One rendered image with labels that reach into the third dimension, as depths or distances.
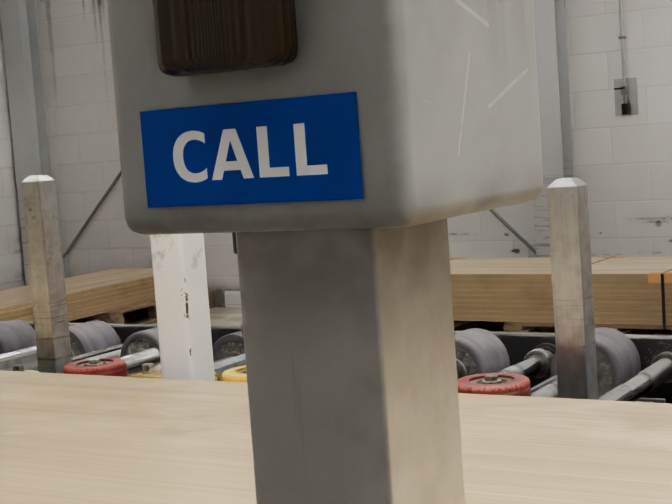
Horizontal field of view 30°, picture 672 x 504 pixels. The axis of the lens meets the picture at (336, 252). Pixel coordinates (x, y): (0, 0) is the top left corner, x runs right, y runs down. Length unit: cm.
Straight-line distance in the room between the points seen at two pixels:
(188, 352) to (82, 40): 849
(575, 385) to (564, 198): 21
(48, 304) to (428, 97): 162
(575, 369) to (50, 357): 80
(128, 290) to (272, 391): 831
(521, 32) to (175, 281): 126
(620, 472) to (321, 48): 78
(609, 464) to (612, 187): 681
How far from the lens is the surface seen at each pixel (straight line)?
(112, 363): 161
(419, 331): 27
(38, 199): 184
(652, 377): 181
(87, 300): 826
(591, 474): 99
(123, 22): 27
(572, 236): 141
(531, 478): 98
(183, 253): 152
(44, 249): 184
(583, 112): 785
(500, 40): 27
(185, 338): 153
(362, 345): 26
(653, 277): 638
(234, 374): 146
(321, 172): 24
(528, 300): 665
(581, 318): 142
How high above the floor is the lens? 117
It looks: 5 degrees down
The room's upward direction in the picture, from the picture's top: 4 degrees counter-clockwise
